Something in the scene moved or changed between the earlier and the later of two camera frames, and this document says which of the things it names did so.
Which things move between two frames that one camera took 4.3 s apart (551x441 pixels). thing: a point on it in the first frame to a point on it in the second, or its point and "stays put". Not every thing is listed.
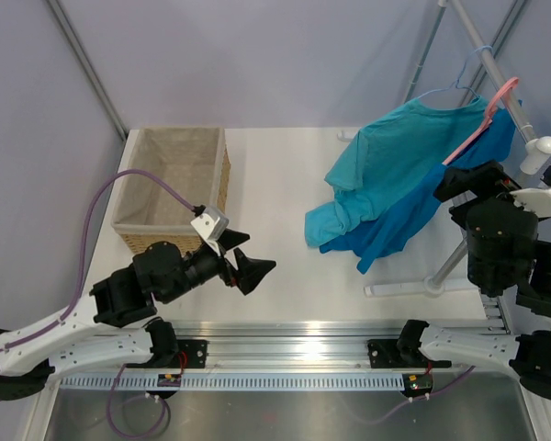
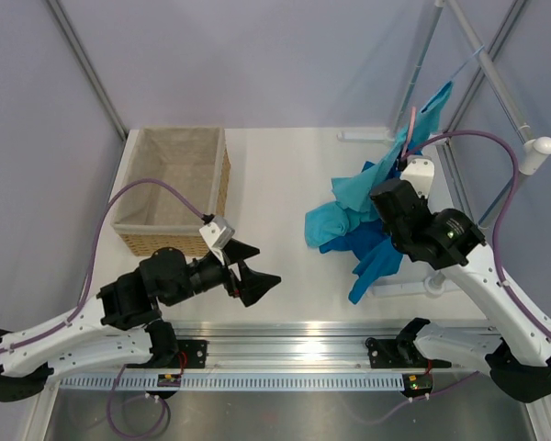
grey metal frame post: (89, 68) stays put
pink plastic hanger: (489, 115) to (410, 131)
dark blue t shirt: (372, 242) to (370, 245)
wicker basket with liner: (195, 161) stays put
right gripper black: (480, 179) to (423, 199)
